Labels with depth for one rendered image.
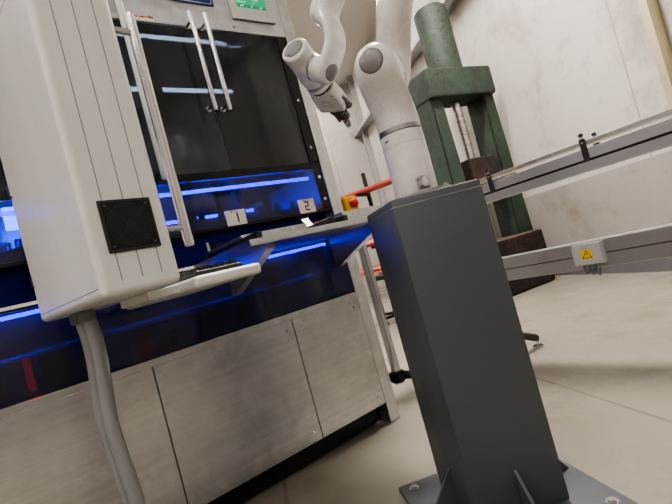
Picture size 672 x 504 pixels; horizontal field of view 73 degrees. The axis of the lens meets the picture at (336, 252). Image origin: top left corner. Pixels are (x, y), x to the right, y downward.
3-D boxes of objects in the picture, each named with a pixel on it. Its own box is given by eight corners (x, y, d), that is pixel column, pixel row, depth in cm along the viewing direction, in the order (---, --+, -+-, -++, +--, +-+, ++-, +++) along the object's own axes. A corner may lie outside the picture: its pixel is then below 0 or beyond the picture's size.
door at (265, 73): (231, 170, 181) (193, 29, 182) (317, 162, 207) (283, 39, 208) (232, 170, 180) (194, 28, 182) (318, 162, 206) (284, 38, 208)
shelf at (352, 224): (195, 270, 171) (193, 265, 171) (337, 238, 214) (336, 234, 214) (250, 246, 133) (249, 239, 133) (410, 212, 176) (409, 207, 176)
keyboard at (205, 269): (132, 298, 139) (130, 291, 139) (175, 288, 149) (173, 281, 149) (196, 276, 112) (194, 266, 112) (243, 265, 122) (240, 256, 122)
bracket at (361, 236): (336, 267, 200) (328, 238, 201) (341, 265, 202) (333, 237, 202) (388, 253, 173) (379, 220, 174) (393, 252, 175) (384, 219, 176)
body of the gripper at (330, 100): (302, 94, 145) (319, 116, 154) (329, 91, 139) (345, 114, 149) (309, 75, 147) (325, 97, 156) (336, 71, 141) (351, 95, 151)
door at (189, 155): (103, 182, 152) (59, 14, 153) (230, 170, 180) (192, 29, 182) (103, 181, 151) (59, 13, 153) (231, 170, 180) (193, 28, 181)
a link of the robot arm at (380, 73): (425, 130, 131) (403, 51, 131) (411, 118, 114) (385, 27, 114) (386, 144, 135) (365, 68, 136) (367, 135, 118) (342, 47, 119)
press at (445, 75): (574, 278, 443) (488, -21, 451) (485, 305, 425) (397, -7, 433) (527, 279, 521) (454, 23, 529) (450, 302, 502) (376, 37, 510)
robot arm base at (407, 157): (464, 182, 119) (445, 115, 120) (397, 199, 116) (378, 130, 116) (436, 196, 138) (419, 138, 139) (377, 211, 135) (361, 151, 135)
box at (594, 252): (575, 267, 199) (569, 247, 200) (580, 264, 203) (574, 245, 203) (604, 262, 190) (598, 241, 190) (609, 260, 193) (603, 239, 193)
